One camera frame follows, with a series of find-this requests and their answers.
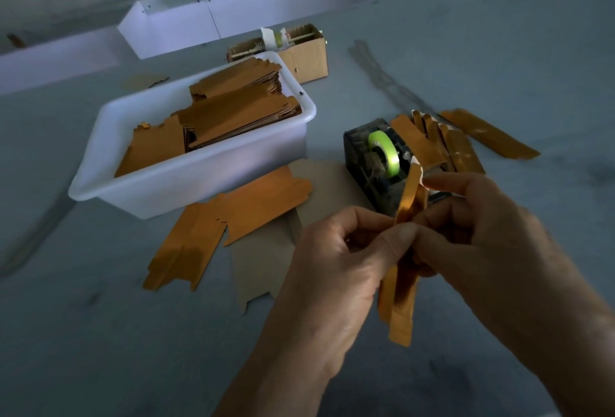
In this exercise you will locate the person's right hand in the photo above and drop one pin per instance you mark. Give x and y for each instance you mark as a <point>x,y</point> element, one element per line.
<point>509,258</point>

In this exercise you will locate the person's left hand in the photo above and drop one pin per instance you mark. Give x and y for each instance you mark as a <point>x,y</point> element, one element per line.
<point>332,287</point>

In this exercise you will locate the single beige blank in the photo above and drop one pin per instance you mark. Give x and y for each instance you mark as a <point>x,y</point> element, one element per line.
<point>259,263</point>

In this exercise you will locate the pile of beige blanks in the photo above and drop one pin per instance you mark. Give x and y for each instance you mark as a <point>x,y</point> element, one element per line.
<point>332,191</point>

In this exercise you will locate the gold cartons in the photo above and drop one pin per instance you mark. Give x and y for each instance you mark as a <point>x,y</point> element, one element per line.
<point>235,114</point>

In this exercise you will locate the person's left forearm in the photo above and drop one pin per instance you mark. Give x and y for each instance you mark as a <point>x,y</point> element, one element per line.
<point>283,378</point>

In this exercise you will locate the person's right forearm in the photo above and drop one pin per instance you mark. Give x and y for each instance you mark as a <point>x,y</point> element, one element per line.
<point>586,369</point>

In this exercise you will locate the black tape dispenser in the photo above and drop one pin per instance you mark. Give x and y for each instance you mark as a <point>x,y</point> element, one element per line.
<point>360,167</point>

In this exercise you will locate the green tape roll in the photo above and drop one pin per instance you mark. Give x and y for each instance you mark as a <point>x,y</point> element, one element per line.
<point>384,150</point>

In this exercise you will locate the white plastic bin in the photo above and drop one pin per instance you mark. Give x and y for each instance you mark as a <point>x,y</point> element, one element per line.
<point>187,186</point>

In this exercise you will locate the small cardboard box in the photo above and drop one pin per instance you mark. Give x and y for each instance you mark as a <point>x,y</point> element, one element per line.
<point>307,61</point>

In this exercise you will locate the small brown object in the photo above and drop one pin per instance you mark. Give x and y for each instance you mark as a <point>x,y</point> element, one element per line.
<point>15,41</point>

